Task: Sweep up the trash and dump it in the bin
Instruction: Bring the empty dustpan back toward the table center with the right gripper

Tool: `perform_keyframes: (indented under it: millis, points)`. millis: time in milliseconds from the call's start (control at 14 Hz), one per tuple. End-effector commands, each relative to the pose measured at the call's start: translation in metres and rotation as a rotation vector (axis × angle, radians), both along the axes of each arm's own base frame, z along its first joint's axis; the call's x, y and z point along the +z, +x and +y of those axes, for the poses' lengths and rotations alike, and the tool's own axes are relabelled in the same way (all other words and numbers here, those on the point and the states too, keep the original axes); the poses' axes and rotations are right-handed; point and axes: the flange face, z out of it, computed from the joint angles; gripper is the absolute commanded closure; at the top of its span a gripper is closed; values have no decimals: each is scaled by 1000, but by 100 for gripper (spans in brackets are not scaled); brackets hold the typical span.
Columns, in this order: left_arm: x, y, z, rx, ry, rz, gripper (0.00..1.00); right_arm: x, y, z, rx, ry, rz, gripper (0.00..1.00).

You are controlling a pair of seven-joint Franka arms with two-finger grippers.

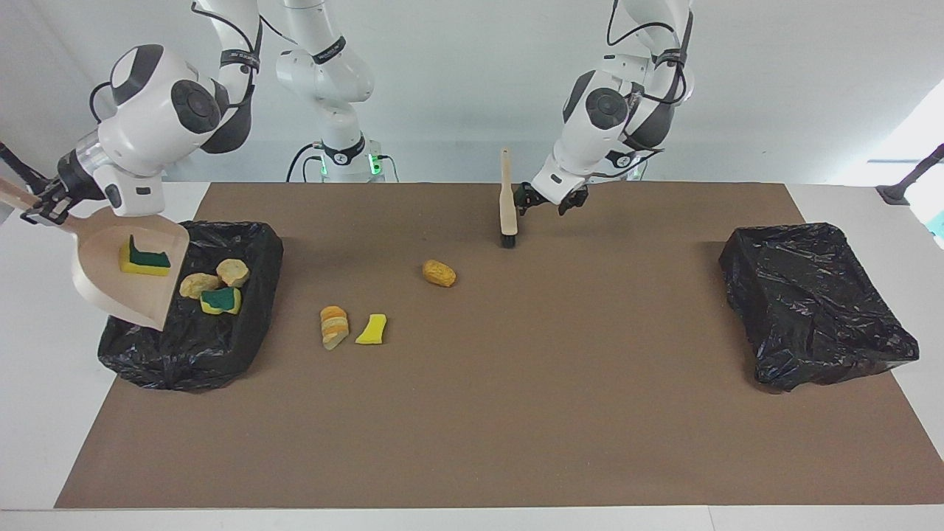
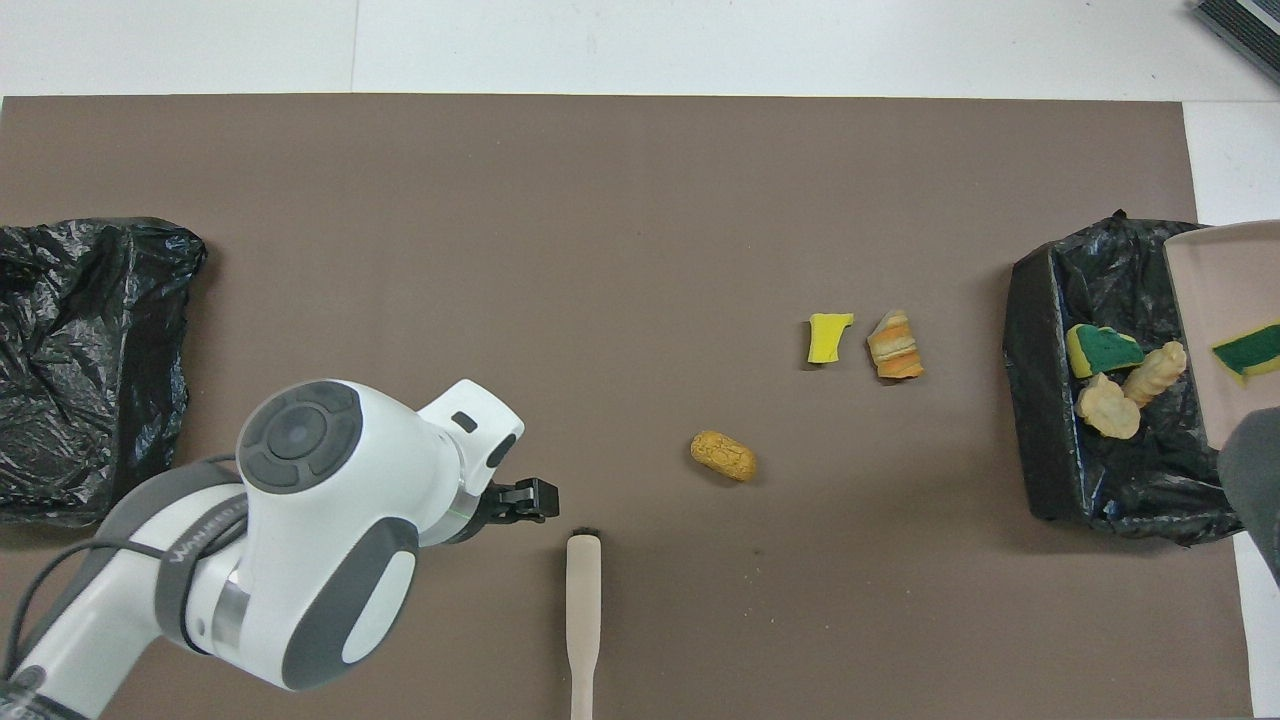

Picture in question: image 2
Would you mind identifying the beige brush with black bristles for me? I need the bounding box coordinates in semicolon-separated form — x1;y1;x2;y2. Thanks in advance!
566;527;603;720

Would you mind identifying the beige foam lump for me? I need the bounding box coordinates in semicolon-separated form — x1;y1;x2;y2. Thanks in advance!
1076;373;1142;441
1122;340;1189;407

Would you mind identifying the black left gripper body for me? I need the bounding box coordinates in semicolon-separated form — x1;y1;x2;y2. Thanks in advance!
462;484;521;546

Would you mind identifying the brown table mat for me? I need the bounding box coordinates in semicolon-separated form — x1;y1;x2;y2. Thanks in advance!
0;95;1253;720

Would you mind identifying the bin with black trash bag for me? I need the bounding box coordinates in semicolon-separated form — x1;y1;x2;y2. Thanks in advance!
1003;210;1280;547
0;217;209;528

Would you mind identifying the beige plastic dustpan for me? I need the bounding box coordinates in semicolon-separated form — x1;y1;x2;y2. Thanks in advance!
1163;220;1280;453

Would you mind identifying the notched green yellow sponge piece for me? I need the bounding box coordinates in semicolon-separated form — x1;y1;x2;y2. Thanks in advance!
1211;321;1280;387

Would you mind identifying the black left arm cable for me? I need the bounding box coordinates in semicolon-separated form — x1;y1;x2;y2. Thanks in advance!
0;540;251;691

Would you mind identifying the orange striped sponge piece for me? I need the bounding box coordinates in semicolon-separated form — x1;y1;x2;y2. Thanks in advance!
866;309;925;380

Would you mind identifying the plain yellow sponge piece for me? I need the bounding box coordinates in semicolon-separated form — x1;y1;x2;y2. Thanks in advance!
806;313;856;366

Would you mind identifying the grey ribbed device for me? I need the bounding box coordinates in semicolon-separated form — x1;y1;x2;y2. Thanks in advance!
1195;0;1280;86

